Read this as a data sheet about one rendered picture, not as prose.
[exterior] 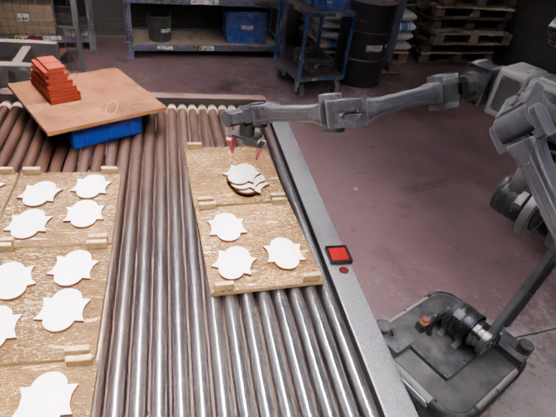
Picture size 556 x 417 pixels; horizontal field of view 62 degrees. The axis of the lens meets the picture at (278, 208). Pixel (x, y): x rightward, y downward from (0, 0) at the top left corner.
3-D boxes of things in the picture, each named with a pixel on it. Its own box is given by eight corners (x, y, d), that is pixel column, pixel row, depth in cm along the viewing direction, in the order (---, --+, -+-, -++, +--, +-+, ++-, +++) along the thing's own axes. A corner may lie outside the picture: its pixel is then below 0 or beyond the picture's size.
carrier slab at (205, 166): (264, 148, 207) (264, 146, 207) (287, 203, 176) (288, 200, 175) (184, 150, 198) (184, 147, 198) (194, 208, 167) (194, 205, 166)
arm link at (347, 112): (356, 135, 123) (352, 96, 120) (324, 132, 134) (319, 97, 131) (465, 104, 144) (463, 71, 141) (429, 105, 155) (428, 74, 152)
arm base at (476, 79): (480, 106, 150) (494, 70, 143) (466, 111, 146) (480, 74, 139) (457, 96, 155) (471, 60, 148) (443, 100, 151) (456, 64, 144)
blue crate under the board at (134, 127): (114, 105, 224) (112, 86, 218) (144, 133, 207) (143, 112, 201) (47, 119, 207) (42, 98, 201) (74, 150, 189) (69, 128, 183)
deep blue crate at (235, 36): (259, 34, 597) (262, 3, 575) (266, 44, 566) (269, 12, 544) (220, 32, 585) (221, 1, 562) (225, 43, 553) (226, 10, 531)
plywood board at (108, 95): (117, 70, 233) (117, 67, 232) (166, 110, 204) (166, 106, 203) (7, 88, 205) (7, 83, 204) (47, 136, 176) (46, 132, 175)
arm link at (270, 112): (350, 130, 133) (346, 91, 130) (335, 134, 130) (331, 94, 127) (265, 127, 167) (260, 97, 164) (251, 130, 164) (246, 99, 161)
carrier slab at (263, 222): (288, 204, 176) (289, 201, 175) (323, 284, 145) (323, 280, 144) (194, 211, 166) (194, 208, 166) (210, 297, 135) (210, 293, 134)
